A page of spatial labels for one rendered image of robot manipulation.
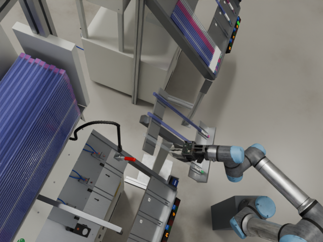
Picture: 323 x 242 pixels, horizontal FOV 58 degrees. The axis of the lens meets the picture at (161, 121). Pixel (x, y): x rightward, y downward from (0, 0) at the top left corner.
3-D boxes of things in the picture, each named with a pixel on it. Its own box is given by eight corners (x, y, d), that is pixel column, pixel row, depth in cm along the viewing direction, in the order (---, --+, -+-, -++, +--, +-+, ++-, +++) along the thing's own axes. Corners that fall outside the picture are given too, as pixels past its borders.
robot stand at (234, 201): (232, 206, 231) (262, 195, 181) (235, 230, 224) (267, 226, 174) (210, 206, 229) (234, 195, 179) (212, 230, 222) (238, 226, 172)
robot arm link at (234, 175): (252, 173, 137) (249, 156, 131) (235, 187, 134) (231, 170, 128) (240, 165, 144) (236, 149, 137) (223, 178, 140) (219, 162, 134)
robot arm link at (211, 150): (221, 149, 137) (218, 165, 133) (212, 148, 139) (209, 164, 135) (217, 142, 131) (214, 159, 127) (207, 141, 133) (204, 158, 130)
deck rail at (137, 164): (168, 186, 164) (177, 187, 160) (167, 189, 163) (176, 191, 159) (70, 119, 120) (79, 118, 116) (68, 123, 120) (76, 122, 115)
